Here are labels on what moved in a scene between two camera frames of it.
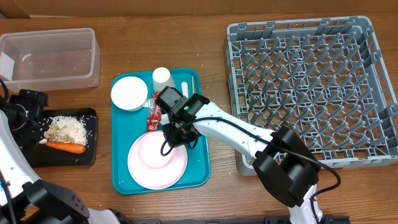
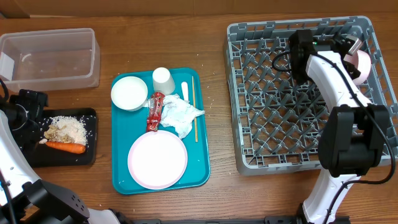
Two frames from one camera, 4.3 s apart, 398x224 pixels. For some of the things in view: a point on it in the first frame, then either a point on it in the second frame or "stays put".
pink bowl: [149, 147] to [362, 61]
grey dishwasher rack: [324, 78] stays put
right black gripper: [178, 135] to [350, 68]
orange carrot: [67, 147] stays put
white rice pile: [74, 128] stays put
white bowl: [129, 93] stays put
